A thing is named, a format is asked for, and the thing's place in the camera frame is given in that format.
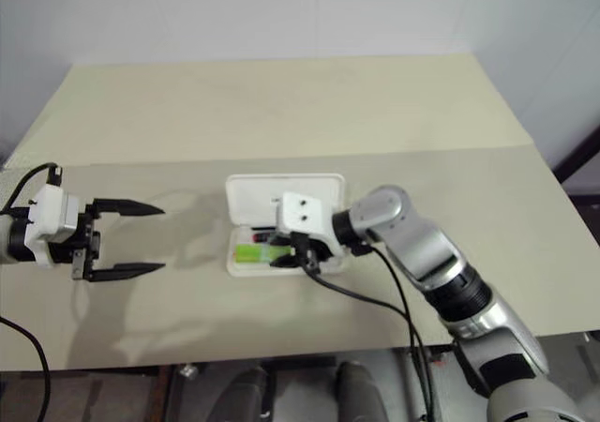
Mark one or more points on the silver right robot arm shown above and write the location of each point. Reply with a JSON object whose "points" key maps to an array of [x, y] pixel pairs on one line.
{"points": [[422, 239]]}

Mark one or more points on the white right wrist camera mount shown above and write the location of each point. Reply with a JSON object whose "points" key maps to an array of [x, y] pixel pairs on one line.
{"points": [[300, 213]]}

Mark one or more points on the green marker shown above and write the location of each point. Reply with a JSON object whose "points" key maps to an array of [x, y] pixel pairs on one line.
{"points": [[250, 254]]}

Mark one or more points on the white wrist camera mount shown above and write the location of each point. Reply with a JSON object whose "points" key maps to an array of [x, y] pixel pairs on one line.
{"points": [[300, 213], [49, 211]]}

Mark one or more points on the red marker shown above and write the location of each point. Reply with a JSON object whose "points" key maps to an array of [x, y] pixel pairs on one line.
{"points": [[260, 237]]}

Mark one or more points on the dark rounded shape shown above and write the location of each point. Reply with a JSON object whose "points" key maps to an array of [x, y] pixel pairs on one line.
{"points": [[241, 394]]}

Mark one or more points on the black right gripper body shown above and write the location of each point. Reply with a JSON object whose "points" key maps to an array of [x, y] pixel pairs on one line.
{"points": [[315, 255]]}

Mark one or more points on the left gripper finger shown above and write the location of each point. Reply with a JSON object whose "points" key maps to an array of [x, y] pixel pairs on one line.
{"points": [[126, 207], [126, 270]]}

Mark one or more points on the white plastic pencil case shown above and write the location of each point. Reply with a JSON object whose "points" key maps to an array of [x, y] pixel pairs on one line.
{"points": [[253, 197]]}

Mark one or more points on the small metal bracket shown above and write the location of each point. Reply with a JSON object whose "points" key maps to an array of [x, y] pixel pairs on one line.
{"points": [[188, 371]]}

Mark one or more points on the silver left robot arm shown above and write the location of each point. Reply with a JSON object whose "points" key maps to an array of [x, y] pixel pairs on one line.
{"points": [[10, 241]]}

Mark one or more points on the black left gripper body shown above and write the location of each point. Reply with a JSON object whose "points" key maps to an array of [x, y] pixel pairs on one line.
{"points": [[84, 246]]}

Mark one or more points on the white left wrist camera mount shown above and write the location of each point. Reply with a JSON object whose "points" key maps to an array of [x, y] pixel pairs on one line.
{"points": [[49, 211]]}

